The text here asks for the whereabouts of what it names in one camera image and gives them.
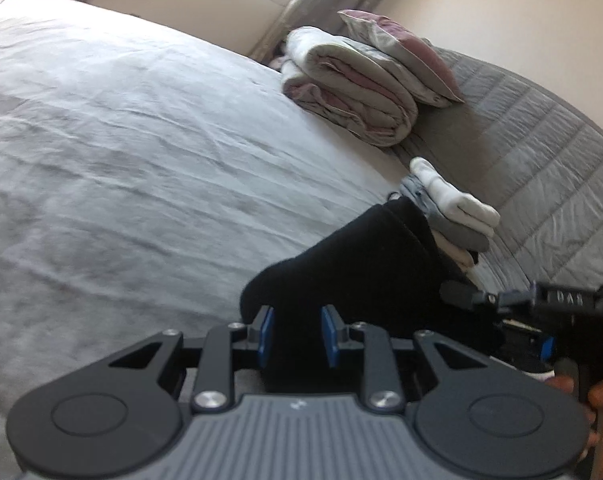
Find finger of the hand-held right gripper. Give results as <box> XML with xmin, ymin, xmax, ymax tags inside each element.
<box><xmin>440</xmin><ymin>279</ymin><xmax>538</xmax><ymax>312</ymax></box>
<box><xmin>500</xmin><ymin>316</ymin><xmax>557</xmax><ymax>362</ymax></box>

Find folded white pink duvet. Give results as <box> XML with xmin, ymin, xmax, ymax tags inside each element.
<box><xmin>280</xmin><ymin>26</ymin><xmax>420</xmax><ymax>148</ymax></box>

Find black shirt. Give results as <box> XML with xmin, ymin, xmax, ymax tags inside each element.
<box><xmin>238</xmin><ymin>196</ymin><xmax>503</xmax><ymax>397</ymax></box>

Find lace curtain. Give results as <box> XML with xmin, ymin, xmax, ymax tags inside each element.
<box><xmin>248</xmin><ymin>0</ymin><xmax>398</xmax><ymax>62</ymax></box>

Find grey quilted headboard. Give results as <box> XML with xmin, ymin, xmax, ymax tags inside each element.
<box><xmin>396</xmin><ymin>47</ymin><xmax>603</xmax><ymax>303</ymax></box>

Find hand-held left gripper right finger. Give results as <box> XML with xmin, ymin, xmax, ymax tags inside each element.
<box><xmin>321</xmin><ymin>305</ymin><xmax>488</xmax><ymax>414</ymax></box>

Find grey pink pillow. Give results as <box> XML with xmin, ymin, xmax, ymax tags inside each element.
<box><xmin>337</xmin><ymin>8</ymin><xmax>467</xmax><ymax>109</ymax></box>

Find grey bed sheet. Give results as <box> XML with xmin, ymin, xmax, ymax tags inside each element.
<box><xmin>0</xmin><ymin>0</ymin><xmax>482</xmax><ymax>480</ymax></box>

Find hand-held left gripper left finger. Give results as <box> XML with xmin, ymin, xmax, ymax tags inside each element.
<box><xmin>106</xmin><ymin>306</ymin><xmax>275</xmax><ymax>414</ymax></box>

